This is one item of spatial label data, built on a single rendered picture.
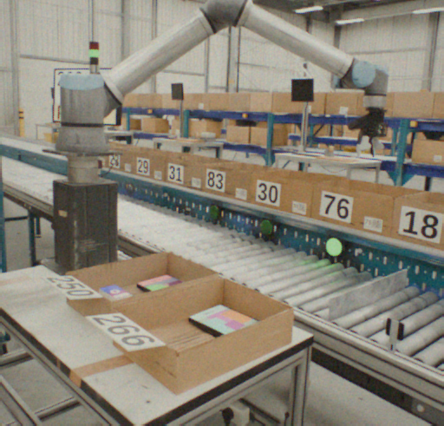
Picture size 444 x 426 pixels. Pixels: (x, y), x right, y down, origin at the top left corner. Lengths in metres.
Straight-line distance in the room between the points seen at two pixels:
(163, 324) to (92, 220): 0.55
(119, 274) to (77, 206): 0.29
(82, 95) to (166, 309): 0.79
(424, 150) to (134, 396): 5.88
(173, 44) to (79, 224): 0.76
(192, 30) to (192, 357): 1.24
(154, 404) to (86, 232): 0.84
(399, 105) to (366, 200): 5.13
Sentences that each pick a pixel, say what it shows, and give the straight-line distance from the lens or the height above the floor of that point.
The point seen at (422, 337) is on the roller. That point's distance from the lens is 1.46.
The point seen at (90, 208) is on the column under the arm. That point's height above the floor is 0.99.
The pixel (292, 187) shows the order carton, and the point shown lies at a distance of 2.19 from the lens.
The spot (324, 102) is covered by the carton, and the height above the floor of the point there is 1.56.
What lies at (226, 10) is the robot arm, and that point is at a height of 1.70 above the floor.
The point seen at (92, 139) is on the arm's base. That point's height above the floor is 1.23.
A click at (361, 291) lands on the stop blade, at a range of 1.59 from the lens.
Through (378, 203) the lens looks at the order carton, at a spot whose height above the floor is 1.01.
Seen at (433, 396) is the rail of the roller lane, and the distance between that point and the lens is 1.31.
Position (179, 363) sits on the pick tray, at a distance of 1.03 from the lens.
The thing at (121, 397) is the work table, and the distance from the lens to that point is 1.07.
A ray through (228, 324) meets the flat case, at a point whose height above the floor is 0.78.
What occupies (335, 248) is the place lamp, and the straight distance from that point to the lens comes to 1.99.
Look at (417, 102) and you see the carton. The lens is 6.93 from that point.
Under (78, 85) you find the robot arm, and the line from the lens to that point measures 1.69.
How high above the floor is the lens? 1.34
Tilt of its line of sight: 11 degrees down
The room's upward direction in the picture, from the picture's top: 2 degrees clockwise
